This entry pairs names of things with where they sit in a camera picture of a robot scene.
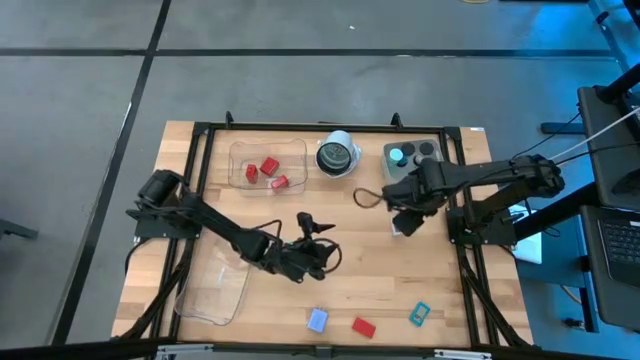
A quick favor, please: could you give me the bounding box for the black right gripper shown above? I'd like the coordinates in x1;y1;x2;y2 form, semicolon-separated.
382;167;445;238

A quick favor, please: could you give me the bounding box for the black side desk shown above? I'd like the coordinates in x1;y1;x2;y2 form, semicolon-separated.
577;84;640;211

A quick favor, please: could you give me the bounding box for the clear plastic bin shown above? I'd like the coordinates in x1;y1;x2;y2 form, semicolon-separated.
173;227;253;327
228;138;309;197

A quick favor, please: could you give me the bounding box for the white plastic bin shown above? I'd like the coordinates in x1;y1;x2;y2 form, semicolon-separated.
382;138;444;185

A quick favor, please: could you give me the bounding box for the black table frame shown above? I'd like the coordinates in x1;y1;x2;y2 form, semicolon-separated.
112;110;534;351

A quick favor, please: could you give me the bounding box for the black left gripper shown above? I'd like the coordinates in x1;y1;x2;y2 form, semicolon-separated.
267;211;346;285

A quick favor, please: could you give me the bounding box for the lavender USB wall charger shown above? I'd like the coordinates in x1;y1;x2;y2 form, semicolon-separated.
306;307;330;334

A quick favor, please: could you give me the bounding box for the black stand pole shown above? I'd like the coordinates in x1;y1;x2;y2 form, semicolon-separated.
512;182;601;241

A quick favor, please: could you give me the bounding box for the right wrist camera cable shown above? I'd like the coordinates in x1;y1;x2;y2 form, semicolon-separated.
352;186;386;210

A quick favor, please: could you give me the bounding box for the white round cup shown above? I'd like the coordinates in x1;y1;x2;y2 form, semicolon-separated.
314;129;362;179

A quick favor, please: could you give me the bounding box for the black laptop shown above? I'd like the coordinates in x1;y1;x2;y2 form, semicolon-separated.
579;204;640;331

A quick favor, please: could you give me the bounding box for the white box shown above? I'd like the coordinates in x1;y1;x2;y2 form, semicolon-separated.
512;203;544;265

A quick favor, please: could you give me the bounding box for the small red digital clock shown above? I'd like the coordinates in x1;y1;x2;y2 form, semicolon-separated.
351;316;377;340

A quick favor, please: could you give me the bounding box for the silver aluminium bracket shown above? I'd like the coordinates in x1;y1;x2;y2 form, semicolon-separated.
433;348;494;360
154;343;215;360

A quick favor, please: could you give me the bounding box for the black computer mouse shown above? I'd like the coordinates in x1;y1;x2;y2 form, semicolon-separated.
612;169;640;196

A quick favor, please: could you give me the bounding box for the black stand foot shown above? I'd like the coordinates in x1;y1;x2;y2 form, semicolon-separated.
540;121;585;135
0;218;40;241

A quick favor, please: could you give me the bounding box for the small teal digital clock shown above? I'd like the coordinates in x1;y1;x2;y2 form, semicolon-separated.
408;301;432;328

